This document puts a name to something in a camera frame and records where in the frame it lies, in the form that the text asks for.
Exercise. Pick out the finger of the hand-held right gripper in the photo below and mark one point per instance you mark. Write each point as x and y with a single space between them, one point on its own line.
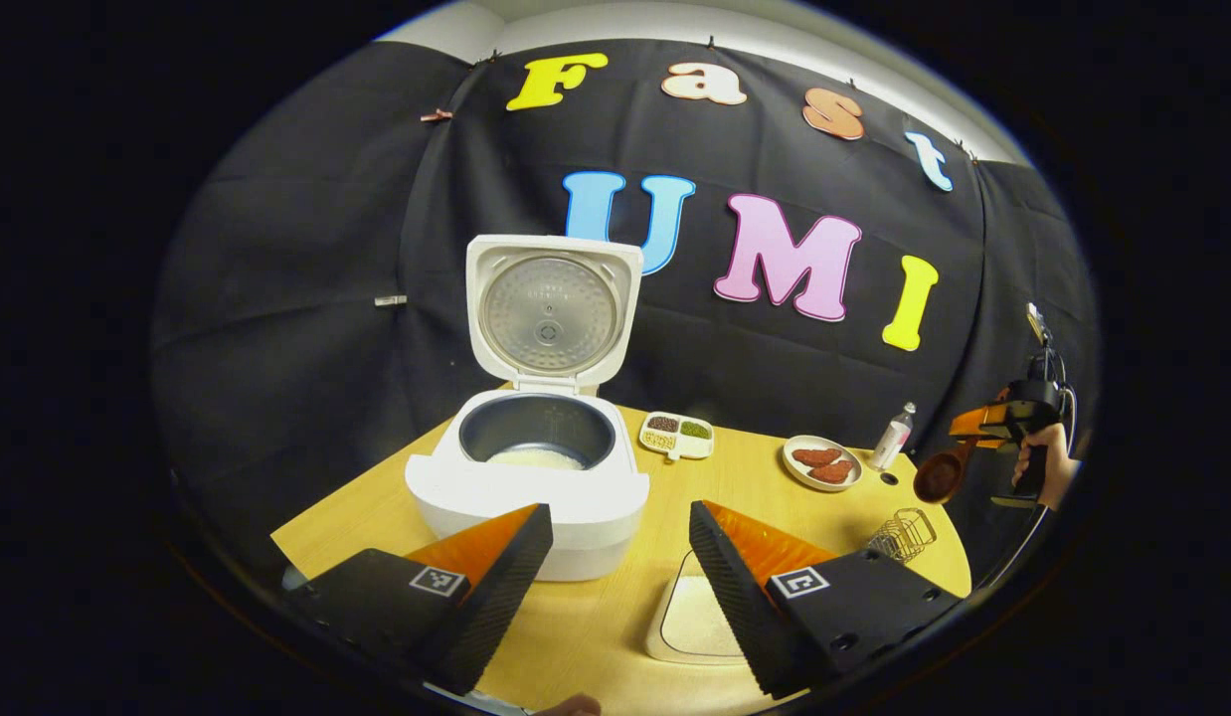
973 423

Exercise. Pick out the round white plate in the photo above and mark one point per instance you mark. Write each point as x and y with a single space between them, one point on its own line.
796 475

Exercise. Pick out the white tray of rice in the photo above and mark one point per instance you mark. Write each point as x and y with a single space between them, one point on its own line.
690 617

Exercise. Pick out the red meat patty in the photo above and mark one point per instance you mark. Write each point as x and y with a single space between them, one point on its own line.
816 456
832 472

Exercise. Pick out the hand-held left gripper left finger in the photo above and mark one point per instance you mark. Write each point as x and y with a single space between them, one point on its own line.
496 587

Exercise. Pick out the brown wooden spoon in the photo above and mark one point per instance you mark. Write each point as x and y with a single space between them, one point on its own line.
939 477

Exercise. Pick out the white cloth clip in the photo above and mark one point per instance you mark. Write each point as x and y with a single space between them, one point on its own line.
390 300

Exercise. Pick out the pink cloth clip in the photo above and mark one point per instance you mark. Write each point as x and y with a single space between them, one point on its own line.
437 115

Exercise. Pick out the clear bottle with pink label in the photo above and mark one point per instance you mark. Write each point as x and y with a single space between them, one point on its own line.
889 443

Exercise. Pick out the white divided dish of grains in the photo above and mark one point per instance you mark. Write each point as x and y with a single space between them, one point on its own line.
675 447

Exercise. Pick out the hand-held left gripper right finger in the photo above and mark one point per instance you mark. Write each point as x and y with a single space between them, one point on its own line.
740 597

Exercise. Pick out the white rice cooker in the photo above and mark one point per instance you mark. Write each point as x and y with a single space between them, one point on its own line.
536 497

